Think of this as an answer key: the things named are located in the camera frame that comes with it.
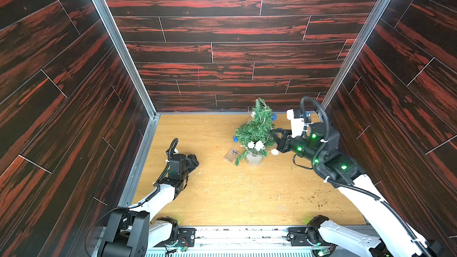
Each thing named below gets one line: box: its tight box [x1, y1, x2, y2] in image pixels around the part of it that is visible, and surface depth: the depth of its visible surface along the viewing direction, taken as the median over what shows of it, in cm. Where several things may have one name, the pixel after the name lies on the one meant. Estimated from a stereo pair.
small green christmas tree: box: [234, 97, 276, 168], surface depth 75 cm
